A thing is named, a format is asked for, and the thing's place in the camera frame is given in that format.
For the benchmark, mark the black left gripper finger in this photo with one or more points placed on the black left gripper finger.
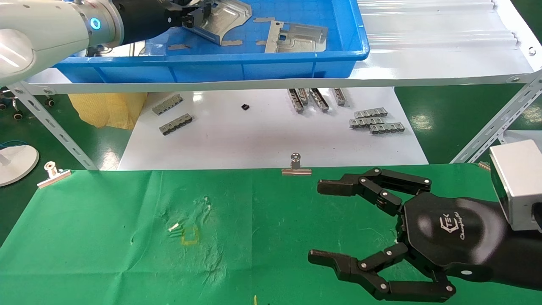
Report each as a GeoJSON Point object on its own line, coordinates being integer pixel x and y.
{"type": "Point", "coordinates": [182, 3]}
{"type": "Point", "coordinates": [195, 17]}

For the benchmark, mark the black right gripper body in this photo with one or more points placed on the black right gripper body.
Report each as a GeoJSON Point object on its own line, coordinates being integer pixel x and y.
{"type": "Point", "coordinates": [465, 237]}

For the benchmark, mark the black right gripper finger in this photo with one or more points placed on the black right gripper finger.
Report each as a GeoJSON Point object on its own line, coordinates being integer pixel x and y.
{"type": "Point", "coordinates": [368, 184]}
{"type": "Point", "coordinates": [351, 269]}

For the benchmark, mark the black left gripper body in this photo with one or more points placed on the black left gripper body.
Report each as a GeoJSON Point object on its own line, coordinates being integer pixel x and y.
{"type": "Point", "coordinates": [144, 19]}

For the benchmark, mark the blue plastic parts bin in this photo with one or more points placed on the blue plastic parts bin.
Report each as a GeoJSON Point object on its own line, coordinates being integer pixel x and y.
{"type": "Point", "coordinates": [254, 70]}

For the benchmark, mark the grey metal blocks cluster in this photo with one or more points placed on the grey metal blocks cluster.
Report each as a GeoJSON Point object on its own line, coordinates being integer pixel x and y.
{"type": "Point", "coordinates": [365, 123]}

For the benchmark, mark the grey metal channel bar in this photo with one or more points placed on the grey metal channel bar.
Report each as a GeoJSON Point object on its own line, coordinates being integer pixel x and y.
{"type": "Point", "coordinates": [303, 96]}
{"type": "Point", "coordinates": [340, 96]}
{"type": "Point", "coordinates": [319, 100]}
{"type": "Point", "coordinates": [295, 101]}

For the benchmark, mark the yellow mesh bag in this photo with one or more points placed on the yellow mesh bag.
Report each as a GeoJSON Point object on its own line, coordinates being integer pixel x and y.
{"type": "Point", "coordinates": [106, 110]}

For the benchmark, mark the green table cloth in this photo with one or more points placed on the green table cloth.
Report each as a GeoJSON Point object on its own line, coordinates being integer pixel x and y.
{"type": "Point", "coordinates": [254, 233]}

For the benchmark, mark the white slotted storage rack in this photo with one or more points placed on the white slotted storage rack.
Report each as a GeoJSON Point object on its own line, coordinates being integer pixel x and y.
{"type": "Point", "coordinates": [525, 136]}

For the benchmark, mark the white metal shelf rack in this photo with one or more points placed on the white metal shelf rack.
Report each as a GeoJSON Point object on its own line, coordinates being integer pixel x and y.
{"type": "Point", "coordinates": [423, 63]}

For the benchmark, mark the chair base with casters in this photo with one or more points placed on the chair base with casters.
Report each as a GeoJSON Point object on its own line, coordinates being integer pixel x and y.
{"type": "Point", "coordinates": [17, 115]}

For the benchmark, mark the small white paper scrap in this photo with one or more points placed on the small white paper scrap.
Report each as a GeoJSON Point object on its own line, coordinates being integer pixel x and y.
{"type": "Point", "coordinates": [173, 227]}

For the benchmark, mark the white round stand base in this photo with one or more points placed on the white round stand base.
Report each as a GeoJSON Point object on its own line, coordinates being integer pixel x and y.
{"type": "Point", "coordinates": [17, 163]}

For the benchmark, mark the grey notched metal rail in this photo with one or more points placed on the grey notched metal rail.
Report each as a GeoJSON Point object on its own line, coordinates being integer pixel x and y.
{"type": "Point", "coordinates": [175, 124]}
{"type": "Point", "coordinates": [167, 104]}
{"type": "Point", "coordinates": [387, 128]}
{"type": "Point", "coordinates": [371, 112]}

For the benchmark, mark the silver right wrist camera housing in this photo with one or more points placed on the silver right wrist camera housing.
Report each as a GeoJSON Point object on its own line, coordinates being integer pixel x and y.
{"type": "Point", "coordinates": [521, 182]}

